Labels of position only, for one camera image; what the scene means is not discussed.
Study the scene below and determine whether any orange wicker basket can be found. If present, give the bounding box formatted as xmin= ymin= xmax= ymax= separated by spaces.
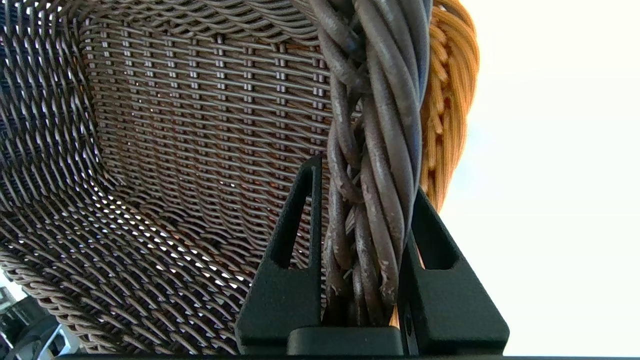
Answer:
xmin=390 ymin=0 xmax=481 ymax=327

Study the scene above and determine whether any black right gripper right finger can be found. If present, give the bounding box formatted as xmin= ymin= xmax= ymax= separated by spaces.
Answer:
xmin=398 ymin=187 xmax=511 ymax=356

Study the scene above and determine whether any dark brown wicker basket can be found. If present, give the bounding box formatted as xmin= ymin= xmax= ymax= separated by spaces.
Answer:
xmin=0 ymin=0 xmax=435 ymax=357

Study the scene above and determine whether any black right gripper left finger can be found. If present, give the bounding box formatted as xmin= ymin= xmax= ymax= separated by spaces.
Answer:
xmin=234 ymin=153 xmax=324 ymax=356

